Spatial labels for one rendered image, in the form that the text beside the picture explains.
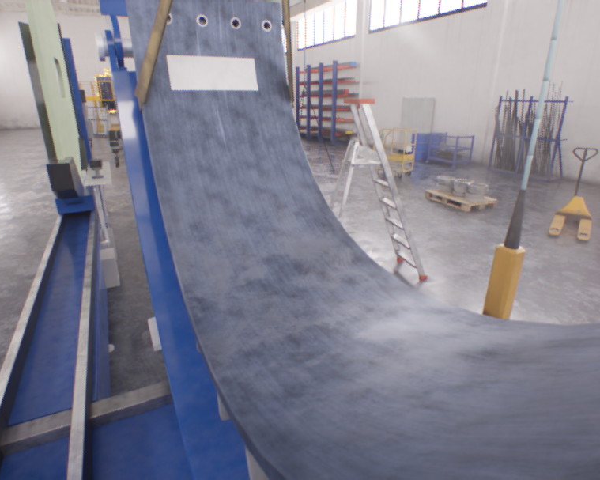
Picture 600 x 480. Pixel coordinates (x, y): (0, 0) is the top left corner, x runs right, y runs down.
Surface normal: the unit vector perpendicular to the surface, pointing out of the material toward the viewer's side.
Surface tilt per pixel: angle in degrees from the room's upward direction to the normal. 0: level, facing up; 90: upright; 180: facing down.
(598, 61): 90
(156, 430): 0
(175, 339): 25
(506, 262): 90
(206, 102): 65
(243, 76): 75
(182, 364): 18
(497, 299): 90
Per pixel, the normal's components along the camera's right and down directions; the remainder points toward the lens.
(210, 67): 0.42, 0.07
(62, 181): 0.45, 0.31
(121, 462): 0.00, -0.93
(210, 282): 0.11, -0.82
